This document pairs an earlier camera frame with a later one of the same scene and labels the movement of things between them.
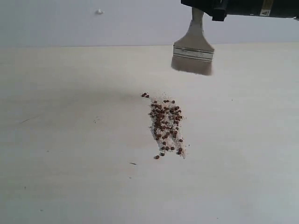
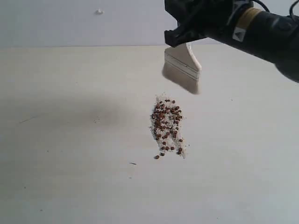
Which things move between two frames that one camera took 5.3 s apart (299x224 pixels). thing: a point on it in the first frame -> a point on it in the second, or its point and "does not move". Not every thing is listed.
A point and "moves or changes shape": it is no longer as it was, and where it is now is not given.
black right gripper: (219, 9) -> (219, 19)
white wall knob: (99, 11) does not move
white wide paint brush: (194, 53) moves or changes shape
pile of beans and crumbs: (166, 121) does not move
